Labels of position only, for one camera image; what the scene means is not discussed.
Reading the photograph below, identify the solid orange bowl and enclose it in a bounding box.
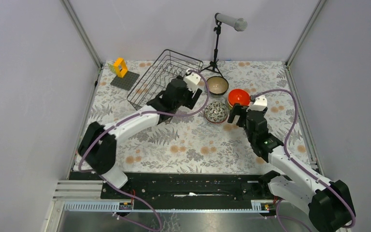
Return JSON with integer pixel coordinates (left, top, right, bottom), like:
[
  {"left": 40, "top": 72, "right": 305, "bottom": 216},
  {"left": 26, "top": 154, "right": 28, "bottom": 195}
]
[{"left": 227, "top": 89, "right": 250, "bottom": 107}]

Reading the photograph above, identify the black wire dish rack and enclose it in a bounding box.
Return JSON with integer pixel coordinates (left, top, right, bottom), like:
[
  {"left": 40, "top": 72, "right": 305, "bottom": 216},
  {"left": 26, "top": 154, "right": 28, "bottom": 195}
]
[{"left": 127, "top": 49, "right": 203, "bottom": 110}]

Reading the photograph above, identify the dark teal bowl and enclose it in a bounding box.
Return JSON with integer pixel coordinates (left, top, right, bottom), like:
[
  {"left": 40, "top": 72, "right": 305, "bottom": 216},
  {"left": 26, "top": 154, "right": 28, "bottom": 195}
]
[{"left": 207, "top": 76, "right": 229, "bottom": 96}]

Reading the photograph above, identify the pink patterned bowl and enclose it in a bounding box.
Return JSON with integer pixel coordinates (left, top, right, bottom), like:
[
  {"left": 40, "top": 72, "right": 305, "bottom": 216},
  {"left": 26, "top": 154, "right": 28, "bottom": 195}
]
[{"left": 204, "top": 101, "right": 229, "bottom": 124}]

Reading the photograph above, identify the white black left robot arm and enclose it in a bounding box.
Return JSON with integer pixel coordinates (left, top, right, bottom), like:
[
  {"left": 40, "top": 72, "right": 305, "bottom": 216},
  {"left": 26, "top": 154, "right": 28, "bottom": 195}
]
[{"left": 77, "top": 73, "right": 204, "bottom": 199}]

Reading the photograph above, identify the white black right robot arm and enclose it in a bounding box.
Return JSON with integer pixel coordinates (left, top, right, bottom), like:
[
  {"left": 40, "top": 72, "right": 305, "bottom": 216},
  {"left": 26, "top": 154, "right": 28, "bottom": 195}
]
[{"left": 228, "top": 104, "right": 356, "bottom": 232}]

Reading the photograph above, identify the black microphone tripod stand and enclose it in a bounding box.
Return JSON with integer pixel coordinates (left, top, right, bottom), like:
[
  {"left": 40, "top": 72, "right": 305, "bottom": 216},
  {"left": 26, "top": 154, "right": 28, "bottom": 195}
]
[{"left": 202, "top": 20, "right": 224, "bottom": 78}]

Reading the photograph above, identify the dark grey building baseplate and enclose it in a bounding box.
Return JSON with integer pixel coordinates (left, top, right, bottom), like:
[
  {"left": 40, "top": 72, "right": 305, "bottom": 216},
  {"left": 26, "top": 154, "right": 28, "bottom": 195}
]
[{"left": 110, "top": 71, "right": 140, "bottom": 91}]

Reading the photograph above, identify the orange toy block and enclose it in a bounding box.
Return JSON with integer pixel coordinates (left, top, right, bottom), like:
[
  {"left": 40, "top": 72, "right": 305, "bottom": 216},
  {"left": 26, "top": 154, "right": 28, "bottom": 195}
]
[{"left": 113, "top": 58, "right": 128, "bottom": 78}]

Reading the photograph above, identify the yellow-green small grid plate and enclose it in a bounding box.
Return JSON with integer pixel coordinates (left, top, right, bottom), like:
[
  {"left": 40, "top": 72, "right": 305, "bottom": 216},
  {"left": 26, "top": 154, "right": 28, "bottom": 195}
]
[{"left": 107, "top": 63, "right": 116, "bottom": 74}]

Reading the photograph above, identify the grey microphone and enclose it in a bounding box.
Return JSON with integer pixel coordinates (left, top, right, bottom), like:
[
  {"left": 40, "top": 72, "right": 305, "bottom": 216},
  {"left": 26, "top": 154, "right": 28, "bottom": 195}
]
[{"left": 214, "top": 13, "right": 248, "bottom": 32}]

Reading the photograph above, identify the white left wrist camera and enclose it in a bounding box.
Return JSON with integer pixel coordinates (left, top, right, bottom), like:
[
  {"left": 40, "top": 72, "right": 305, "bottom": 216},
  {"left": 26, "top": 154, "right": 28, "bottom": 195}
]
[{"left": 184, "top": 72, "right": 201, "bottom": 92}]

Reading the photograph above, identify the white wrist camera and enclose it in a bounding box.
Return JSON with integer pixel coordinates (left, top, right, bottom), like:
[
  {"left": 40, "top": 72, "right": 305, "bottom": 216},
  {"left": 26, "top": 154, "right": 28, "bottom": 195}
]
[
  {"left": 184, "top": 72, "right": 201, "bottom": 92},
  {"left": 251, "top": 95, "right": 268, "bottom": 111}
]

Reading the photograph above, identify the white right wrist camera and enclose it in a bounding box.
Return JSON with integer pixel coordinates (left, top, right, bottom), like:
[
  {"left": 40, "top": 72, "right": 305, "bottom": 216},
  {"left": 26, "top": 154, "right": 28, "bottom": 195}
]
[{"left": 251, "top": 95, "right": 268, "bottom": 111}]

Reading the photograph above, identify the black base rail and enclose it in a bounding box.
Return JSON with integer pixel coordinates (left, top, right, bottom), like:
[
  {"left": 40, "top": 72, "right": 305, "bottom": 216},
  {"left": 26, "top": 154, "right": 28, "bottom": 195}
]
[{"left": 69, "top": 171, "right": 290, "bottom": 210}]

